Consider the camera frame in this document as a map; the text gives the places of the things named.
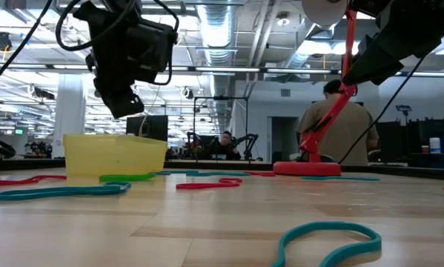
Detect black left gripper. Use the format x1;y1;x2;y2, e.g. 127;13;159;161
72;0;179;119

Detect black background rig frame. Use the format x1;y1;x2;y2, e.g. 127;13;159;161
193;95;250;162

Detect standing person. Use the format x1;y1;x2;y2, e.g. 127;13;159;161
295;79;380;167

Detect yellow translucent plastic bin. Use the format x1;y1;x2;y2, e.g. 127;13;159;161
62;133;169;177

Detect black cabinets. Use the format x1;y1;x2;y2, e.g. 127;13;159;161
376;117;444;169

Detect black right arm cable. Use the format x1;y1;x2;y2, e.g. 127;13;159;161
337;54;427;165

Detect white plastic container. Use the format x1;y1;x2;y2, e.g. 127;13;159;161
428;136;443;154

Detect silver ceiling duct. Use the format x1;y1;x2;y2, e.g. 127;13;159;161
196;0;242;125

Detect seated person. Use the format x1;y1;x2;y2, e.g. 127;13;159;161
208;130;242;162

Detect teal rubber band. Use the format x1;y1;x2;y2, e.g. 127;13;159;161
0;181;132;202
270;220;382;267
301;175;380;182
186;170;251;178
150;169;200;177

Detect black monitor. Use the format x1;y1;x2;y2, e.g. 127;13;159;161
126;115;169;142

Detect white building column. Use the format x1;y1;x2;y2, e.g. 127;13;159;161
51;73;87;159

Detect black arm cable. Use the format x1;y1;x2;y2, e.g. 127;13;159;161
337;54;427;165
0;0;55;90

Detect black ceiling cable reel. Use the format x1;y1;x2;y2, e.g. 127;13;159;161
0;31;13;53

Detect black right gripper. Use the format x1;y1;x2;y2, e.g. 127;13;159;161
341;0;444;87

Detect red desk lamp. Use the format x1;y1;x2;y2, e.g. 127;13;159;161
272;0;359;177

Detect green rubber band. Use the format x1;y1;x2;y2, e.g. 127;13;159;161
99;173;157;183

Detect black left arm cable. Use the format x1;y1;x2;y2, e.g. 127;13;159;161
0;0;55;90

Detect tripod light panel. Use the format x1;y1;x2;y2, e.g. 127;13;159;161
395;104;413;126

